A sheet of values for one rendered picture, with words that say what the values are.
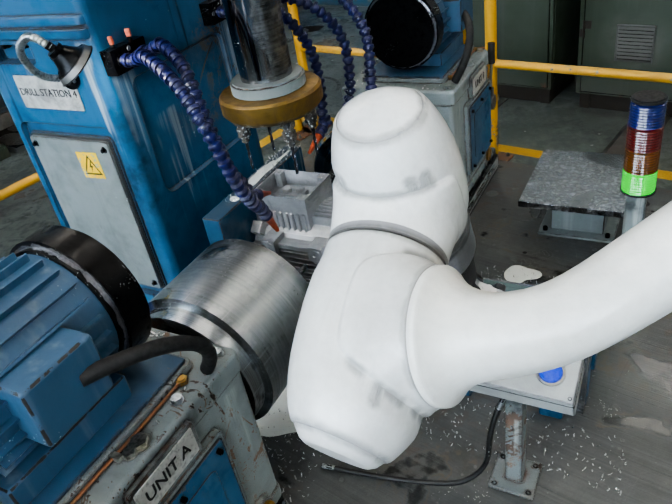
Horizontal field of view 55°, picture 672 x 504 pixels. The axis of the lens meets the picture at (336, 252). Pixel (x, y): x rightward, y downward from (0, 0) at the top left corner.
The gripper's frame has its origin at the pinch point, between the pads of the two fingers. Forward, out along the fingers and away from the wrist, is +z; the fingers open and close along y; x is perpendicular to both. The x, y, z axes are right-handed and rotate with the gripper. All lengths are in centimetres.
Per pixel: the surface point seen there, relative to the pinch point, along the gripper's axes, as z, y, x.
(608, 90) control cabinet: 229, 23, -259
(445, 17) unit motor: 23, 32, -86
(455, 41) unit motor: 34, 32, -89
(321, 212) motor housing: 14.4, 36.5, -23.7
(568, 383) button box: 7.8, -12.3, 0.8
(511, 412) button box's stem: 17.5, -4.6, 3.5
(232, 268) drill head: -2.1, 36.7, -2.0
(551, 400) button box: 8.3, -10.7, 3.3
